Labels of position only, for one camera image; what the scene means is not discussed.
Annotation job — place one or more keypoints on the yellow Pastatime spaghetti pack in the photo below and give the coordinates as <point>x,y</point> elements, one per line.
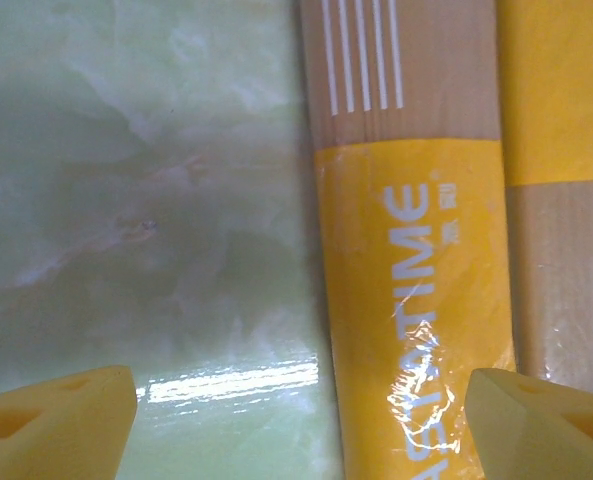
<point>416,250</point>
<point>561,250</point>

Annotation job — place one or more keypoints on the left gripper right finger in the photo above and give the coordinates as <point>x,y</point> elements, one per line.
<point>541,435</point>

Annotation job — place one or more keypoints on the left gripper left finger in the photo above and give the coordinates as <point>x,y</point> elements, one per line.
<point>46,430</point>

